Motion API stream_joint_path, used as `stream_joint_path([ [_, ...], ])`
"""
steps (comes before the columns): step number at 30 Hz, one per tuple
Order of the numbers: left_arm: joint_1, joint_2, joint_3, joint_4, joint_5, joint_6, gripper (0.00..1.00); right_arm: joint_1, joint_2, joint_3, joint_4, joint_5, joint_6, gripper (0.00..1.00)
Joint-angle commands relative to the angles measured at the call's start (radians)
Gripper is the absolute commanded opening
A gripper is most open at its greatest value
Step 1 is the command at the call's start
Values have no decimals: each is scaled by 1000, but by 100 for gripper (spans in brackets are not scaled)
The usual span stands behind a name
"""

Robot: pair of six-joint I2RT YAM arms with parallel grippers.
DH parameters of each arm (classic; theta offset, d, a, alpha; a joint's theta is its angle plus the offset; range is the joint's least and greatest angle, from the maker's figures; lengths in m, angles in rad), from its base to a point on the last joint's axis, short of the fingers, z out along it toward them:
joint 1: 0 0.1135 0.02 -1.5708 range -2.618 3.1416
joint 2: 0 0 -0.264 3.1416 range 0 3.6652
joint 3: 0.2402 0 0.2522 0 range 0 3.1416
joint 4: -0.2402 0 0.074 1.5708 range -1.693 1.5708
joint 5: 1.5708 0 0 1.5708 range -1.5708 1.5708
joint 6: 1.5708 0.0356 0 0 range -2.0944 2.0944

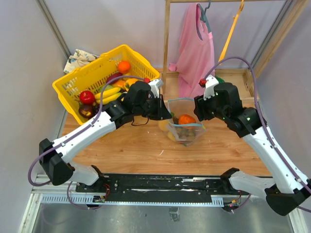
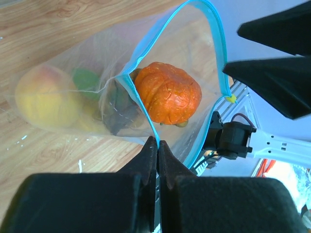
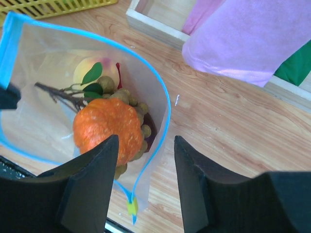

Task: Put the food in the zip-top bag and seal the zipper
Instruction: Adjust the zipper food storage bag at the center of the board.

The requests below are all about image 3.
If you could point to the small orange pumpkin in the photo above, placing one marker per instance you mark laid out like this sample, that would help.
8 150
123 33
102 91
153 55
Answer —
102 118

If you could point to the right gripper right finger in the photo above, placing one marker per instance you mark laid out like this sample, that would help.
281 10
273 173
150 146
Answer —
215 199

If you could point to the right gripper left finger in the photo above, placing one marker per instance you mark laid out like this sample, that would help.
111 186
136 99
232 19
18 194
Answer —
71 198

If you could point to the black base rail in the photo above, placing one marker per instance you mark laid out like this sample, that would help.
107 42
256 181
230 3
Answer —
12 171

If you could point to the peach coloured fruit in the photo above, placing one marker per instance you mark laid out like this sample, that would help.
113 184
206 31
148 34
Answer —
90 69

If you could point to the yellow plastic basket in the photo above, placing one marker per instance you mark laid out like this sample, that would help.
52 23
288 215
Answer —
39 9

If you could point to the clear zip top bag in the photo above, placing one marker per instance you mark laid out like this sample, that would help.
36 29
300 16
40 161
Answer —
40 128

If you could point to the brown longan bunch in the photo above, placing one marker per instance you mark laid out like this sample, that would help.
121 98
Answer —
103 88

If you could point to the red chili pepper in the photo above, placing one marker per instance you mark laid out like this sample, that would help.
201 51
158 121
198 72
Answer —
119 72

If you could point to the green cloth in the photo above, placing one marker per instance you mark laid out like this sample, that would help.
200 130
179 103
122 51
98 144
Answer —
296 68

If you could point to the pink shirt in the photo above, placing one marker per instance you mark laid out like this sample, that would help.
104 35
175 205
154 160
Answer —
246 40

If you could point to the wooden clothes rack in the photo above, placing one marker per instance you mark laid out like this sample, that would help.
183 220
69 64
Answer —
164 20

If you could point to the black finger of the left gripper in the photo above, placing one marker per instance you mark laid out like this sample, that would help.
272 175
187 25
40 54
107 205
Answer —
9 97

